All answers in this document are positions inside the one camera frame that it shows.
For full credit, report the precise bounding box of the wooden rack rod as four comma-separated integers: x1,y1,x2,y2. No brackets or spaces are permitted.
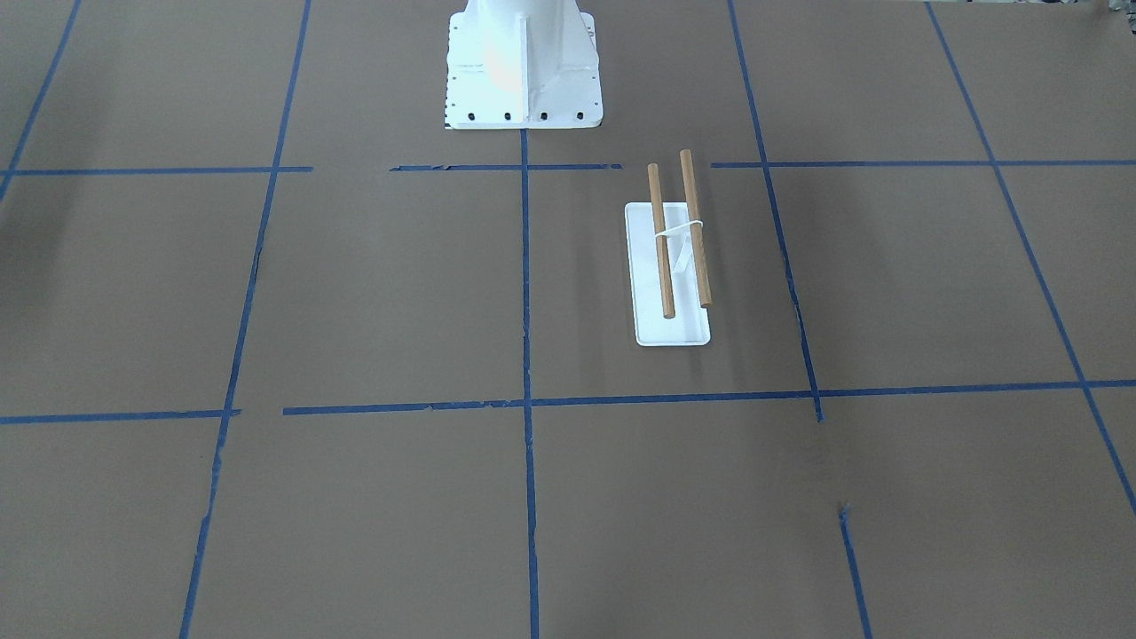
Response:
648,161,676,320
679,148,715,309

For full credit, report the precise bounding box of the white rack wire stand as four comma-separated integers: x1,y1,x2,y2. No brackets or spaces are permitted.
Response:
654,221,703,272

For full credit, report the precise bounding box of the white rack base tray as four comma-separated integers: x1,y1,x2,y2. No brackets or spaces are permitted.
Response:
624,201,713,347

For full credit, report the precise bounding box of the front wooden rack rod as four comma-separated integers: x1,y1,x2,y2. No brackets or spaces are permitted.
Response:
648,161,676,320

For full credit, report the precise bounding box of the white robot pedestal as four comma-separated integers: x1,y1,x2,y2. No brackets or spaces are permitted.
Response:
444,1,604,130

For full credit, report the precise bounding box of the rear wooden rack rod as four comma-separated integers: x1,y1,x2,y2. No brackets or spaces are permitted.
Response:
679,148,715,309

